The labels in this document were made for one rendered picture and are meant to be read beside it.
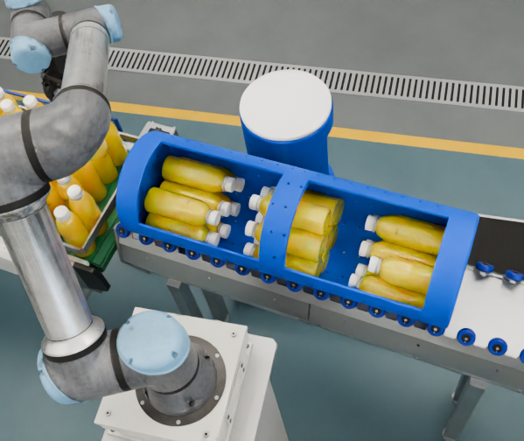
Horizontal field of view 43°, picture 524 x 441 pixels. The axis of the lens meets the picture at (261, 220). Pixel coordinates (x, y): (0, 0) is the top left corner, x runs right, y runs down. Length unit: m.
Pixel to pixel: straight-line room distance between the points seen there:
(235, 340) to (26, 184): 0.57
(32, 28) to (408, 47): 2.54
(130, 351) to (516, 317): 1.02
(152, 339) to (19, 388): 1.81
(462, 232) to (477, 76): 2.08
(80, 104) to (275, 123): 0.99
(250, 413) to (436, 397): 1.33
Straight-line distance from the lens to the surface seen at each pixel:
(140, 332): 1.21
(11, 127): 1.07
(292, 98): 2.05
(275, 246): 1.59
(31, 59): 1.42
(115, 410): 1.43
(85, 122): 1.07
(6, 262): 1.90
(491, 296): 1.84
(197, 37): 3.85
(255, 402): 1.48
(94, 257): 2.01
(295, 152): 1.99
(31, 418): 2.91
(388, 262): 1.61
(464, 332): 1.73
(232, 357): 1.40
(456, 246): 1.54
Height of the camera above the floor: 2.55
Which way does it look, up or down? 58 degrees down
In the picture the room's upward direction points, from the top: 12 degrees counter-clockwise
